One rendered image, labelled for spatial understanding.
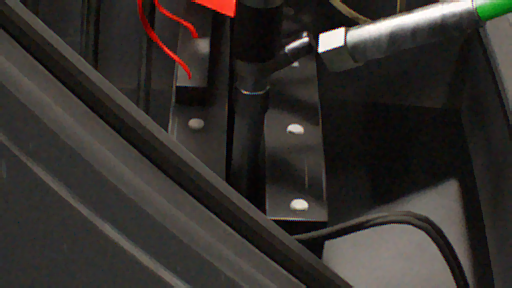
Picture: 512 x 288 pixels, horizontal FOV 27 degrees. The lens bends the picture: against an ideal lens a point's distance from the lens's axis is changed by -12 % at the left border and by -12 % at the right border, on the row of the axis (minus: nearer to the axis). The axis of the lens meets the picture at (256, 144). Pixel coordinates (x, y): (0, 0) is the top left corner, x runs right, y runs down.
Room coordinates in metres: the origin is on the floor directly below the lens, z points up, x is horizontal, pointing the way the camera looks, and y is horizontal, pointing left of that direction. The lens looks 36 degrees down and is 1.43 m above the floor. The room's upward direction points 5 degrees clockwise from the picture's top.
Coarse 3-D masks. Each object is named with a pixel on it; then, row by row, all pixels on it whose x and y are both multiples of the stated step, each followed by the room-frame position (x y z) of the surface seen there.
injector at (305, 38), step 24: (240, 0) 0.59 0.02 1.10; (264, 0) 0.58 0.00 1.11; (240, 24) 0.58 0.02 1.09; (264, 24) 0.58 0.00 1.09; (240, 48) 0.58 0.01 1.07; (264, 48) 0.58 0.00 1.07; (288, 48) 0.59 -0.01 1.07; (312, 48) 0.59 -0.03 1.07; (240, 72) 0.58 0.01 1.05; (264, 72) 0.58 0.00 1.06; (240, 96) 0.59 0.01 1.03; (264, 96) 0.59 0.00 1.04; (240, 120) 0.59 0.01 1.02; (264, 120) 0.59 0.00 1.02; (240, 144) 0.59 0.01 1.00; (240, 168) 0.59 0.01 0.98; (240, 192) 0.59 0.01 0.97
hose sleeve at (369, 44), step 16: (448, 0) 0.48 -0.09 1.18; (464, 0) 0.48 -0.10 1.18; (400, 16) 0.49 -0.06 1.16; (416, 16) 0.48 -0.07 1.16; (432, 16) 0.48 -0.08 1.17; (448, 16) 0.47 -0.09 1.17; (464, 16) 0.47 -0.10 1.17; (352, 32) 0.49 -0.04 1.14; (368, 32) 0.49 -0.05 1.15; (384, 32) 0.48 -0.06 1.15; (400, 32) 0.48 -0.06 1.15; (416, 32) 0.48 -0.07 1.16; (432, 32) 0.48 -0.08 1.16; (448, 32) 0.47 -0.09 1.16; (464, 32) 0.47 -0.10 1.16; (352, 48) 0.49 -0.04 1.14; (368, 48) 0.49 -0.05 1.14; (384, 48) 0.48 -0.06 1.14; (400, 48) 0.48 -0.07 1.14
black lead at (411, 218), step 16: (352, 224) 0.51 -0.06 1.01; (368, 224) 0.51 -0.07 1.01; (384, 224) 0.51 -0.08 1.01; (416, 224) 0.50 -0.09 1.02; (432, 224) 0.50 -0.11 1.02; (304, 240) 0.52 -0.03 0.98; (320, 240) 0.52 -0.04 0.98; (432, 240) 0.49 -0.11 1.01; (448, 240) 0.50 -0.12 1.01; (448, 256) 0.49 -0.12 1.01; (464, 272) 0.51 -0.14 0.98
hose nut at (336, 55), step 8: (328, 32) 0.50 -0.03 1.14; (336, 32) 0.50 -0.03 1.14; (344, 32) 0.50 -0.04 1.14; (320, 40) 0.50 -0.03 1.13; (328, 40) 0.50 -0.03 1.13; (336, 40) 0.49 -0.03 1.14; (344, 40) 0.49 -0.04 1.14; (320, 48) 0.50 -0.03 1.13; (328, 48) 0.49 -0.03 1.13; (336, 48) 0.49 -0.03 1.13; (344, 48) 0.49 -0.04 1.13; (328, 56) 0.49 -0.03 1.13; (336, 56) 0.49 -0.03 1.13; (344, 56) 0.49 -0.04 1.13; (352, 56) 0.49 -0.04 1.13; (328, 64) 0.49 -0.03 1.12; (336, 64) 0.49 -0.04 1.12; (344, 64) 0.49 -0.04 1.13; (352, 64) 0.49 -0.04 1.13; (360, 64) 0.49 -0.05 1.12
